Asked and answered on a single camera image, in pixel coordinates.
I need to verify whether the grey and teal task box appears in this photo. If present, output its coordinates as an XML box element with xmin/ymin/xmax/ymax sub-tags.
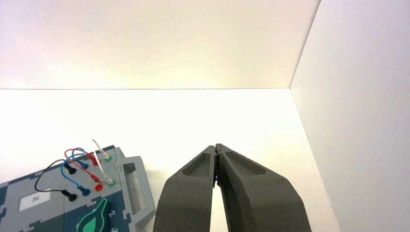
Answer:
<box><xmin>0</xmin><ymin>145</ymin><xmax>157</xmax><ymax>232</ymax></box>

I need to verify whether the white number label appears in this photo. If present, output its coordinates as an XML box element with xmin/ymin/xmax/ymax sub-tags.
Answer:
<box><xmin>18</xmin><ymin>192</ymin><xmax>52</xmax><ymax>212</ymax></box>

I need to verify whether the white jumper cable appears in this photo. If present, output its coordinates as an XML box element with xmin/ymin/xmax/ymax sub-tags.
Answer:
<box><xmin>92</xmin><ymin>139</ymin><xmax>116</xmax><ymax>188</ymax></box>

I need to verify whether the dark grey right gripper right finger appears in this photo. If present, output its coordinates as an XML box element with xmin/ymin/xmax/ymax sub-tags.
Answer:
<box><xmin>215</xmin><ymin>143</ymin><xmax>312</xmax><ymax>232</ymax></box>

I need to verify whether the black jumper cable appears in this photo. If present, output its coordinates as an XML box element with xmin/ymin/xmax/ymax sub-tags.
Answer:
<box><xmin>34</xmin><ymin>159</ymin><xmax>78</xmax><ymax>203</ymax></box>

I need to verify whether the blue jumper cable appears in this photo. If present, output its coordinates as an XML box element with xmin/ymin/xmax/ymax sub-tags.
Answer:
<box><xmin>60</xmin><ymin>147</ymin><xmax>91</xmax><ymax>197</ymax></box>

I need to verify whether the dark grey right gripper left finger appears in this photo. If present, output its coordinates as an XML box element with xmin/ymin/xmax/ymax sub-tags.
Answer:
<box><xmin>152</xmin><ymin>145</ymin><xmax>216</xmax><ymax>232</ymax></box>

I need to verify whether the red jumper cable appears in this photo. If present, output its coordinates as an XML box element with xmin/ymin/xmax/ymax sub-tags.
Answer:
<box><xmin>64</xmin><ymin>148</ymin><xmax>101</xmax><ymax>184</ymax></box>

